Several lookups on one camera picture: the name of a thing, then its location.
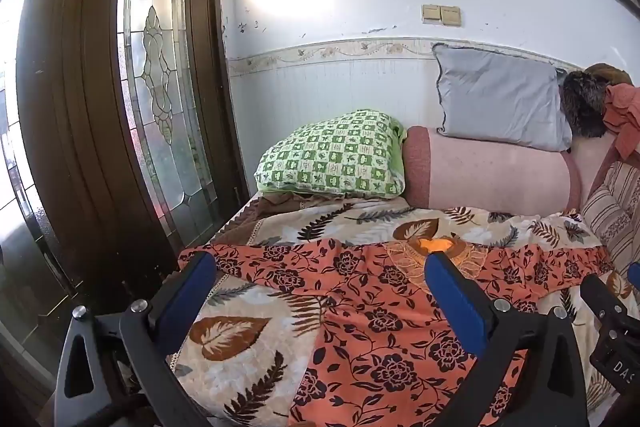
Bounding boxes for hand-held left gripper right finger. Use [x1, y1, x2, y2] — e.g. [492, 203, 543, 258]
[424, 251, 591, 427]

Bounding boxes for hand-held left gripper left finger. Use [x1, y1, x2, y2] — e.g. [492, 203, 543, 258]
[52, 251, 221, 427]

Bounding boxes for orange floral garment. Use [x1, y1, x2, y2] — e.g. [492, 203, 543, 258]
[177, 237, 616, 427]

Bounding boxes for leaf print blanket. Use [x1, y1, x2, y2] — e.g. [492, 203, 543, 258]
[167, 196, 628, 427]

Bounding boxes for striped beige pillow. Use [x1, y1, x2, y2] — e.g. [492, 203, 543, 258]
[580, 161, 640, 269]

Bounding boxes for brown bed sheet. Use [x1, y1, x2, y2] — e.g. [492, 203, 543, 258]
[214, 192, 311, 249]

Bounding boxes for pink bolster cushion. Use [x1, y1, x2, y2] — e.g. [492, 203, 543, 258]
[402, 125, 583, 215]

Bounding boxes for salmon pink cloth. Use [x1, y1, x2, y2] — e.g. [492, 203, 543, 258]
[602, 83, 640, 158]

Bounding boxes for dark furry cloth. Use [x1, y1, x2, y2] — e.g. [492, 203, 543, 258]
[559, 69, 613, 138]

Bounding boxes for green checked pillow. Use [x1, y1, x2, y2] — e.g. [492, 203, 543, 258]
[254, 109, 408, 200]

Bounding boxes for grey pillow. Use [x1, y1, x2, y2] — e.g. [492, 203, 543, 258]
[432, 43, 573, 152]

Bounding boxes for wooden door with stained glass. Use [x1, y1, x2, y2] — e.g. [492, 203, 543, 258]
[15, 0, 251, 308]

